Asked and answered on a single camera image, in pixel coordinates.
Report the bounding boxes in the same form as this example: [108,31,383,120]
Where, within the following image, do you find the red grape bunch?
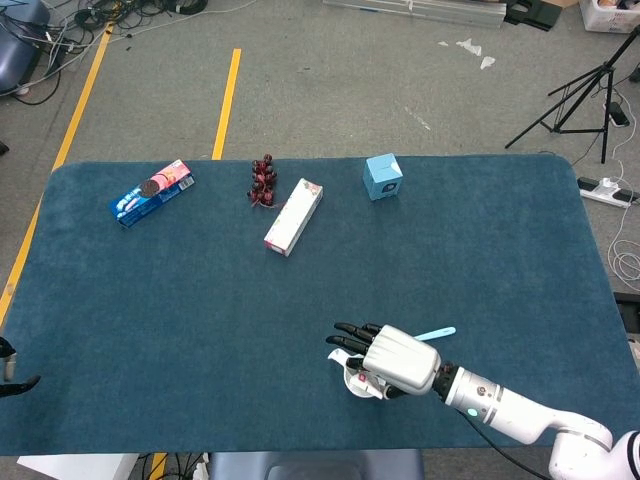
[246,153,279,209]

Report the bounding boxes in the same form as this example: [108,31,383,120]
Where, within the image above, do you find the white cup with handle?
[327,348,386,400]

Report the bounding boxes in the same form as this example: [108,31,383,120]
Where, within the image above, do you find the white power strip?
[577,175,640,209]

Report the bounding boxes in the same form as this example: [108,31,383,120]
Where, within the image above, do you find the black power adapter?
[606,101,632,127]

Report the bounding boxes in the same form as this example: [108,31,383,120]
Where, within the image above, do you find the light blue toothbrush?
[414,326,457,343]

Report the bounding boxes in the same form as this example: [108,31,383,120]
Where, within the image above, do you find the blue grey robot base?
[207,449,426,480]

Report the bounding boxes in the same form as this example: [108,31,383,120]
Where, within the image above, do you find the white pink toothpaste box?
[263,177,324,258]

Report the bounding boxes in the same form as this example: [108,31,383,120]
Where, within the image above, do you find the white coiled cable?
[606,202,640,282]

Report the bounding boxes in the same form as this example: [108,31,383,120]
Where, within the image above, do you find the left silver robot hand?
[0,337,42,399]

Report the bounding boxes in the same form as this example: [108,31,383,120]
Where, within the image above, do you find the black floor cable tangle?
[0,0,209,106]

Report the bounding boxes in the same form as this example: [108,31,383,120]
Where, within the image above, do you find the aluminium profile rails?
[322,0,509,29]

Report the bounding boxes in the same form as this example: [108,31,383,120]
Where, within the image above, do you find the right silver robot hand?
[325,322,442,401]

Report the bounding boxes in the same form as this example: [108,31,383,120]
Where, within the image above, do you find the light blue carton box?
[362,153,404,202]

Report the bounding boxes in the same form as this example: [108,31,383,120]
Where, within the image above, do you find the black metal bracket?
[504,0,561,32]

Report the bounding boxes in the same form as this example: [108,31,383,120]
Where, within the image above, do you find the white storage bin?
[578,0,640,35]

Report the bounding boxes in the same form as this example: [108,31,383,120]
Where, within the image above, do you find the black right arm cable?
[462,414,551,480]

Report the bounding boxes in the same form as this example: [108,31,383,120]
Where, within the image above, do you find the blue table mat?
[0,153,636,457]

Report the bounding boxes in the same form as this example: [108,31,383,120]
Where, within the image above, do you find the dark blue seat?
[0,0,51,94]

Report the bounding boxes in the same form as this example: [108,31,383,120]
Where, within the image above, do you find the blue cookie box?
[108,159,196,229]

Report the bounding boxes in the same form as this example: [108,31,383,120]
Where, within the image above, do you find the black tripod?
[504,24,640,165]

